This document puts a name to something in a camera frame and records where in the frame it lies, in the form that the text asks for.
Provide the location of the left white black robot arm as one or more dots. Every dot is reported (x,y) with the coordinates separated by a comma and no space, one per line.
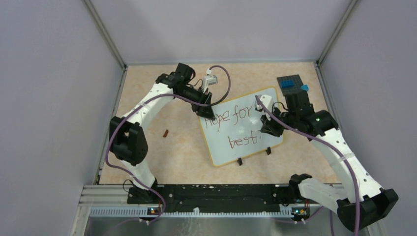
(127,133)

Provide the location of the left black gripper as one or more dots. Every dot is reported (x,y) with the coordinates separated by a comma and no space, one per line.
(203,111)

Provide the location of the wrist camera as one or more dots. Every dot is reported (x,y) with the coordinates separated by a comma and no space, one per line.
(266,100)
(208,80)

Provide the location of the yellow framed whiteboard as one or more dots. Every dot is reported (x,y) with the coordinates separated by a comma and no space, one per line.
(234,132)

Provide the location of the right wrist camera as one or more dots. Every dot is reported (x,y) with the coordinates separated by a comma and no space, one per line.
(266,100)

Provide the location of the blue lego brick on plate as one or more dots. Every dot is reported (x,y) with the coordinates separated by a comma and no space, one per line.
(285,84)

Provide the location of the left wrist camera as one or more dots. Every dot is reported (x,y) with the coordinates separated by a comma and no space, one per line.
(208,80)

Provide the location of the red marker cap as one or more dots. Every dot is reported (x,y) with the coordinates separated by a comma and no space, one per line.
(166,133)

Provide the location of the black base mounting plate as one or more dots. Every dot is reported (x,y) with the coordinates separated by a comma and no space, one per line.
(217,198)

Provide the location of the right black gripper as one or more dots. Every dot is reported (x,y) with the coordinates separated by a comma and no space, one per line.
(268,126)

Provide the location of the white cable duct rail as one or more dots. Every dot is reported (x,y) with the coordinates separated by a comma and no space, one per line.
(144,212)

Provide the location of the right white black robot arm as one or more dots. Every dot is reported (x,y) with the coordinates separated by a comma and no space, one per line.
(362,201)

